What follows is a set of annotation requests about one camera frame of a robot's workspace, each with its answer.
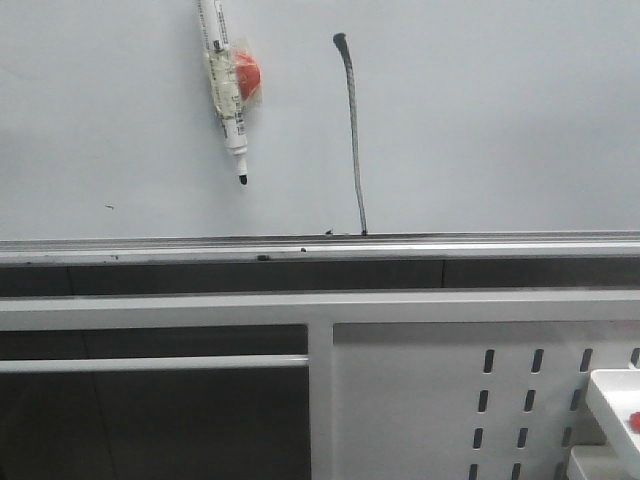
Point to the white taped whiteboard marker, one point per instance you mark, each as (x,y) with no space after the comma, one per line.
(222,60)

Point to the white plastic tray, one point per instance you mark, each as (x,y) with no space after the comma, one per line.
(612,397)

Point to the small red object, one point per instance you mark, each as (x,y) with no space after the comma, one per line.
(634,421)

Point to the white whiteboard with aluminium frame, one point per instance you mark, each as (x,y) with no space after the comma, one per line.
(457,128)

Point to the white metal pegboard cart frame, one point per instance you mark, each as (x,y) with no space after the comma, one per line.
(418,385)

